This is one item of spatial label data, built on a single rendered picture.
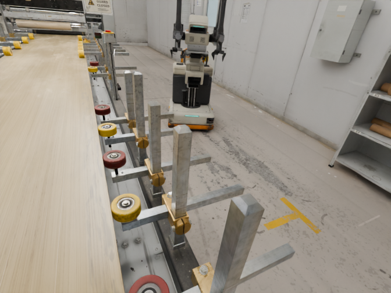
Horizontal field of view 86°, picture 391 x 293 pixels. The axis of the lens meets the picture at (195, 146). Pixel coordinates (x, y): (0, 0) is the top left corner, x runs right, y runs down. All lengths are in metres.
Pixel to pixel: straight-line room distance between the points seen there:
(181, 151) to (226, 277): 0.27
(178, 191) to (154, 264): 0.34
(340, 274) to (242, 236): 1.56
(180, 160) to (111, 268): 0.27
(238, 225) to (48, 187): 0.59
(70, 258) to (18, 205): 0.24
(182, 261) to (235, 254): 0.40
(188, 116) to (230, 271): 2.51
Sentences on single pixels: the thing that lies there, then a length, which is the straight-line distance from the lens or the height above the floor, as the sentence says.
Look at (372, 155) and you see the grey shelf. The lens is 3.18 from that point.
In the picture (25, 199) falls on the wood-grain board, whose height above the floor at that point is 0.90.
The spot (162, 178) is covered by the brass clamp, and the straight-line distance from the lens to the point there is 0.84.
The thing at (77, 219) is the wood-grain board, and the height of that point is 0.90.
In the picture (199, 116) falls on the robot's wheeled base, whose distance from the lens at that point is 2.83.
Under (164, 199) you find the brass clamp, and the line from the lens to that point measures 0.71.
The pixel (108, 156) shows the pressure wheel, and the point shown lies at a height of 0.91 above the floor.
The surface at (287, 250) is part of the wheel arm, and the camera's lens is 0.72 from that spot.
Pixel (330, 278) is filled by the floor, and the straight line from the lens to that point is 1.83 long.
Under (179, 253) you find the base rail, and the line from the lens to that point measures 0.78.
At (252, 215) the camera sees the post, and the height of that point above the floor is 1.13.
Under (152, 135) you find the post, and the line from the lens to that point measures 0.75.
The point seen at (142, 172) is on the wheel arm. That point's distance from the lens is 0.89.
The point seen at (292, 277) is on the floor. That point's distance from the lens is 1.70.
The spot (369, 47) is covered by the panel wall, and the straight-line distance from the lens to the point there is 3.18.
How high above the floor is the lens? 1.36
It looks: 31 degrees down
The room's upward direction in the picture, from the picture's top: 5 degrees clockwise
